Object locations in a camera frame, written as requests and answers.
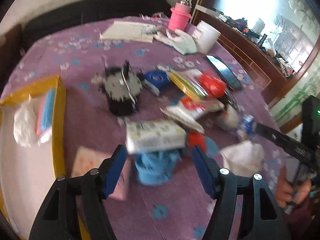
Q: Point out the white plastic bucket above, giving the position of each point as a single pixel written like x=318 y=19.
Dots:
x=205 y=37

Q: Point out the wooden side cabinet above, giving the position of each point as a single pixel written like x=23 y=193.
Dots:
x=261 y=68

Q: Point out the white red printed bag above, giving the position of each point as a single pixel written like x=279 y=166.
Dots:
x=188 y=112

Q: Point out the blue microfiber cloth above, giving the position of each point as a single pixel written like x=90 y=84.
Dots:
x=156 y=168

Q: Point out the black smartphone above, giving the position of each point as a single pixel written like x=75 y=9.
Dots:
x=224 y=73

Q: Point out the purple floral tablecloth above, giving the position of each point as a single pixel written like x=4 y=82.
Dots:
x=177 y=209

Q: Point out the cream white cloth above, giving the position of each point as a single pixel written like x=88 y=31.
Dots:
x=243 y=159

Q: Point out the white work gloves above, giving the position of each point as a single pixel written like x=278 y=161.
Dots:
x=179 y=40

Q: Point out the black leather sofa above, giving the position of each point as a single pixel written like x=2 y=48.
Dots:
x=87 y=11

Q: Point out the red and blue sponge pack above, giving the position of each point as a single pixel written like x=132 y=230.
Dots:
x=45 y=115

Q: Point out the pink thermos bottle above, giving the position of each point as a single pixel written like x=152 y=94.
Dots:
x=180 y=15

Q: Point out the white towel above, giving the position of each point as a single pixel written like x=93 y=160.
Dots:
x=25 y=125

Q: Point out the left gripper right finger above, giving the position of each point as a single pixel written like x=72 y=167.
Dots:
x=261 y=217

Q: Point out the red plastic bag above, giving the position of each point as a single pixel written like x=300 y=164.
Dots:
x=213 y=86

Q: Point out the blue cloth with red bag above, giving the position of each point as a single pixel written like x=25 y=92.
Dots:
x=208 y=146

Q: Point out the person right hand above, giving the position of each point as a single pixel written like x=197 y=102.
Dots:
x=284 y=193

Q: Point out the black camera stand device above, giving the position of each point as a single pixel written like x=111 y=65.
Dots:
x=122 y=88

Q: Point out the white paper booklet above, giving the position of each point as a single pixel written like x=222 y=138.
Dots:
x=131 y=31

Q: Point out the yellow cardboard box tray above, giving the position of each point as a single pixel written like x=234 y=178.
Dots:
x=32 y=154

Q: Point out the white patterned tissue pack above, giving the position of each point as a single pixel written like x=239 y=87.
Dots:
x=153 y=136

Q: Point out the yellow green sponge pack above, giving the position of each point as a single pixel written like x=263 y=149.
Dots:
x=188 y=86

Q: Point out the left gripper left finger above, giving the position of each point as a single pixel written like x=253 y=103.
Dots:
x=58 y=218

